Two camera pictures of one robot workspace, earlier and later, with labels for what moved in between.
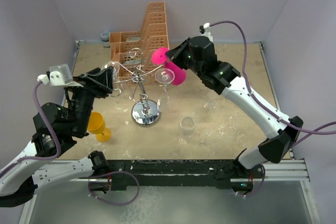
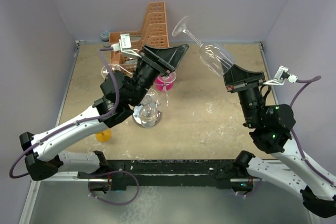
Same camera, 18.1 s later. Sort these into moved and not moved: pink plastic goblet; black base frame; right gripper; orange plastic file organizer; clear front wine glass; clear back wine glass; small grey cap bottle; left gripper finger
Moved: left gripper finger; right gripper; pink plastic goblet; clear front wine glass; clear back wine glass
Not moved: black base frame; orange plastic file organizer; small grey cap bottle
